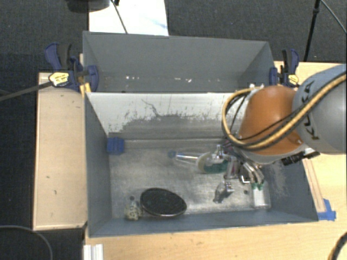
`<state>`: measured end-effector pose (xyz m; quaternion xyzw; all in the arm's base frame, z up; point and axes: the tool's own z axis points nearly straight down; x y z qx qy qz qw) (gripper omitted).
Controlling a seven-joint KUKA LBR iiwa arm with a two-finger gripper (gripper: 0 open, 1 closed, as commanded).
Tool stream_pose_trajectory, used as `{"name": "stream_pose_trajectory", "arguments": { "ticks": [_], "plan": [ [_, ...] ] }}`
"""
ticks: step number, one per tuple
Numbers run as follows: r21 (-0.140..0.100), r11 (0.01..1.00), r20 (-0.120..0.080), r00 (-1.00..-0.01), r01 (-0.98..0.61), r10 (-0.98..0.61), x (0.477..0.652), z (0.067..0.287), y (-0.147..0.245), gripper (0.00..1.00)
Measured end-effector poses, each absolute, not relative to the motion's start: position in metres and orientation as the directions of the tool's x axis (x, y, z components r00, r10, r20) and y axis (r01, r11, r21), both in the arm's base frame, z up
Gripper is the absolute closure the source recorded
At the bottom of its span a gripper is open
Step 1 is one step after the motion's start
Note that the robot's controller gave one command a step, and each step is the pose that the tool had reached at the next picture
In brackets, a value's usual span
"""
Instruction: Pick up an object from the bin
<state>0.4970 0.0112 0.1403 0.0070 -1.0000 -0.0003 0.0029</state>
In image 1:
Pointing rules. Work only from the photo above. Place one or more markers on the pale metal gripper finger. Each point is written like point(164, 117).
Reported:
point(220, 153)
point(224, 191)

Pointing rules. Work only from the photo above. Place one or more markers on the white and green brush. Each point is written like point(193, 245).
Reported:
point(210, 166)

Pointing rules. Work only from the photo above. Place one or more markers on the clear glass cup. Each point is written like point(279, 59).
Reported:
point(259, 198)

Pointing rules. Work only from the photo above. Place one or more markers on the clear plastic bottle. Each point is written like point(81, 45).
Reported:
point(184, 158)

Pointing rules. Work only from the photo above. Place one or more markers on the black round plate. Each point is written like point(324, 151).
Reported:
point(162, 202)

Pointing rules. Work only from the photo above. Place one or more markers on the beige spotted toy animal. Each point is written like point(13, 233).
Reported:
point(132, 211)

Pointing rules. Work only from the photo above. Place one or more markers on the grey metal bin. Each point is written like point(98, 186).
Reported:
point(168, 64)

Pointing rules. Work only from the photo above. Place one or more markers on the blue sponge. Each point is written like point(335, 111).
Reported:
point(115, 145)

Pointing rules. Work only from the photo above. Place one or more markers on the pale wood board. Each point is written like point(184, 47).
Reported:
point(61, 150)

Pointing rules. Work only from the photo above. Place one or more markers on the black cylinder on white bracket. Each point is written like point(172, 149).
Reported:
point(292, 160)

